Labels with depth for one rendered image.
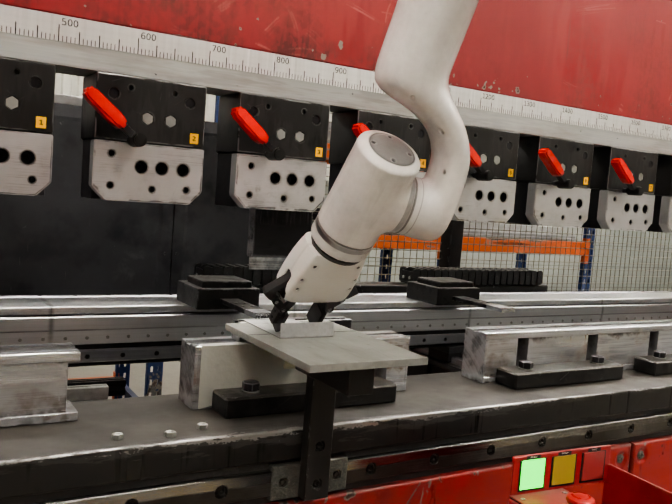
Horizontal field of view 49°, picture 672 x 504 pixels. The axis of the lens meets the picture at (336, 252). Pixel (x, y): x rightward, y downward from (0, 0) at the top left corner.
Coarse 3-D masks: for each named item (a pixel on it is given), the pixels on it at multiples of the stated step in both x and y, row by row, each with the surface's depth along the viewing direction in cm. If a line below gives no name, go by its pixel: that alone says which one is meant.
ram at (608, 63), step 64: (0, 0) 89; (64, 0) 92; (128, 0) 96; (192, 0) 101; (256, 0) 105; (320, 0) 110; (384, 0) 116; (512, 0) 130; (576, 0) 138; (640, 0) 147; (64, 64) 93; (128, 64) 97; (192, 64) 101; (512, 64) 131; (576, 64) 140; (640, 64) 149; (512, 128) 133; (576, 128) 141
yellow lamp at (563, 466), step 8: (560, 456) 113; (568, 456) 114; (560, 464) 113; (568, 464) 114; (552, 472) 113; (560, 472) 113; (568, 472) 114; (552, 480) 113; (560, 480) 113; (568, 480) 114
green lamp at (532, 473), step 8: (528, 464) 110; (536, 464) 111; (544, 464) 112; (528, 472) 110; (536, 472) 111; (520, 480) 110; (528, 480) 110; (536, 480) 111; (520, 488) 110; (528, 488) 111
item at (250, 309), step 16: (192, 288) 131; (208, 288) 130; (224, 288) 131; (240, 288) 133; (256, 288) 135; (192, 304) 131; (208, 304) 130; (224, 304) 129; (240, 304) 126; (256, 304) 135
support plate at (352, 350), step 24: (240, 336) 106; (264, 336) 103; (336, 336) 107; (360, 336) 109; (288, 360) 93; (312, 360) 91; (336, 360) 92; (360, 360) 93; (384, 360) 94; (408, 360) 96
